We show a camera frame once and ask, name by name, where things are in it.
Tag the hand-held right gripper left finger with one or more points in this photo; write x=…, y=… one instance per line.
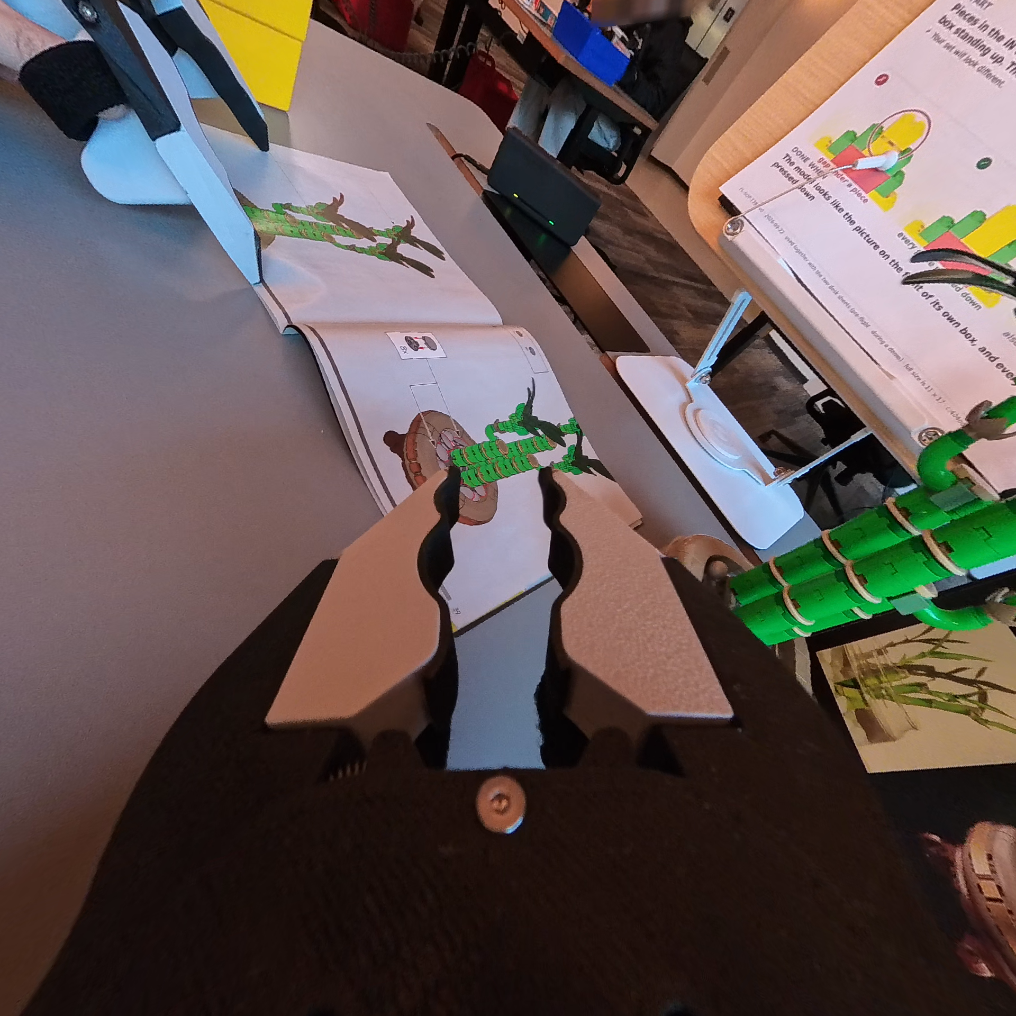
x=357, y=635

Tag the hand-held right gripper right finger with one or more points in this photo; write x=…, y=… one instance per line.
x=643, y=635

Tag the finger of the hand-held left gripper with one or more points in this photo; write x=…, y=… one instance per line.
x=214, y=206
x=222, y=95

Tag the building instruction booklet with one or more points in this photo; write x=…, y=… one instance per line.
x=413, y=286

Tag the grey desk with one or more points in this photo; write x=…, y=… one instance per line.
x=119, y=397

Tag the white desk stand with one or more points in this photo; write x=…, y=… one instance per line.
x=675, y=413

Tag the person's left hand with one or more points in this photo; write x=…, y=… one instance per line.
x=24, y=44

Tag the yellow plastic bin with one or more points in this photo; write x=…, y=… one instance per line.
x=262, y=55

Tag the green brick bamboo model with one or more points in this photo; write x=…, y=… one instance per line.
x=873, y=555

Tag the red container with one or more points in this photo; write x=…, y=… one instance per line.
x=488, y=91

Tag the bamboo set box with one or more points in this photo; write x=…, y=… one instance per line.
x=913, y=714

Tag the black power box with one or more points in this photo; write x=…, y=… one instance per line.
x=540, y=182

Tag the blue plastic bin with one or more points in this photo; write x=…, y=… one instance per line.
x=591, y=40

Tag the printed instruction sheet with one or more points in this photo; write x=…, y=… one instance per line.
x=952, y=103

